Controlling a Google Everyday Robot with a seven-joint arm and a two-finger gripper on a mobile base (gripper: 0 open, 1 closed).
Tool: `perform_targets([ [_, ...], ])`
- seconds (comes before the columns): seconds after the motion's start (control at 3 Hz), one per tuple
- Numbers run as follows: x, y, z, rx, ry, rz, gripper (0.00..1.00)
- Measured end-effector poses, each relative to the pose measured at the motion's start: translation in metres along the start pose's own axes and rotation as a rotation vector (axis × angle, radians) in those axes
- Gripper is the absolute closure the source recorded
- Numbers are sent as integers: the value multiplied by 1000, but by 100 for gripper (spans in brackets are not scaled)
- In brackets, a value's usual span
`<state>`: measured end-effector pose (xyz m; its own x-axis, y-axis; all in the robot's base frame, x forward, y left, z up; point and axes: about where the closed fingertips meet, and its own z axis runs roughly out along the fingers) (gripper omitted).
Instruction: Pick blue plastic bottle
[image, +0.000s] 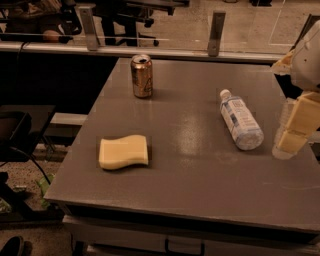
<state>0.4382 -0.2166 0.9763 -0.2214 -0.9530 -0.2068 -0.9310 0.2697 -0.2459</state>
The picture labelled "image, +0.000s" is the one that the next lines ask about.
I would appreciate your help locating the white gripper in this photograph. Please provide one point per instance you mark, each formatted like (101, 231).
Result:
(308, 66)

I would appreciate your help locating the blue label plastic bottle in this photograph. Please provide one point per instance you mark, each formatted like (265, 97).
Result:
(244, 129)

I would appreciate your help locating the brown soda can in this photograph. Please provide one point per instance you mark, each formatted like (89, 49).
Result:
(142, 76)

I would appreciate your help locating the yellow sponge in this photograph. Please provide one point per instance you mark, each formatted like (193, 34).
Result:
(126, 151)

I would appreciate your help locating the black office chair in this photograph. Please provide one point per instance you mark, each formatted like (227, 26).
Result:
(119, 17)

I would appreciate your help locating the white table base cabinet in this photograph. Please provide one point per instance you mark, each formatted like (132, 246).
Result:
(116, 238)

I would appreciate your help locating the black side table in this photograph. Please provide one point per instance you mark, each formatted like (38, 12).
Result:
(22, 128)

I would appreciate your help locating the black shoe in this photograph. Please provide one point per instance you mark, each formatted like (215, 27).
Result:
(13, 247)

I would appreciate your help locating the right metal glass bracket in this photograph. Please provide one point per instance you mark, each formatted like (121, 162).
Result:
(215, 37)

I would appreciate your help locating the metal glass bracket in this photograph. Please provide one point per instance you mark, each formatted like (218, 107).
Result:
(88, 25)
(215, 37)

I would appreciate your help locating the metal rail ledge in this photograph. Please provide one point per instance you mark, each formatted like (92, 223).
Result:
(155, 53)

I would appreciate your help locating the left metal glass bracket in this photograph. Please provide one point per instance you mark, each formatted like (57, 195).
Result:
(88, 25)

